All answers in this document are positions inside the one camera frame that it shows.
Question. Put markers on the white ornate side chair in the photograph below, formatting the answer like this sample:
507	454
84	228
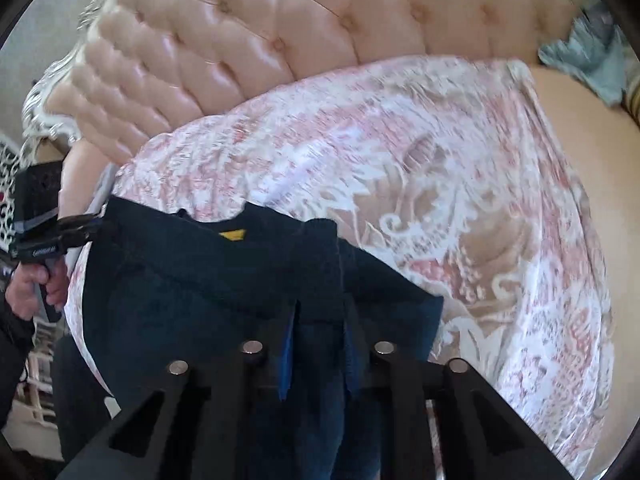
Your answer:
10	185

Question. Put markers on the blue-grey crumpled garment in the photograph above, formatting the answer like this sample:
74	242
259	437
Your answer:
585	55

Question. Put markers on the pink floral blanket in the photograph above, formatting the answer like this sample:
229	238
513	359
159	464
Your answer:
400	160

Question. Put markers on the striped bolster pillow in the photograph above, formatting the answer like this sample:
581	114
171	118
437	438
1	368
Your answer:
632	105

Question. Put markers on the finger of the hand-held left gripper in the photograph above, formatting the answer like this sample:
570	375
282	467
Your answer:
80	237
80	221

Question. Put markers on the navy sweater with yellow letters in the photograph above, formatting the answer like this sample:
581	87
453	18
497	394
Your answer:
200	285

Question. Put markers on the person's left hand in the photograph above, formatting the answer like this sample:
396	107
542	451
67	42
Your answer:
20	290

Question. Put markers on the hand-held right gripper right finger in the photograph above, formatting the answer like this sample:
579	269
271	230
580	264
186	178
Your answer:
351	360

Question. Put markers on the person's leg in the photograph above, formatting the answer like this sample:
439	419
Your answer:
75	400

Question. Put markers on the pink tufted leather sofa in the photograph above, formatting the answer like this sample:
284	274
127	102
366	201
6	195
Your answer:
250	35

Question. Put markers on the person's left forearm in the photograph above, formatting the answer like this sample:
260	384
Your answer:
12	350

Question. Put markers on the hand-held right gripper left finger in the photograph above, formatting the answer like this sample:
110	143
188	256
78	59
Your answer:
286	360

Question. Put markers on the grey folded cloth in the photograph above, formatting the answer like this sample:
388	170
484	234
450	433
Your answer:
102	190

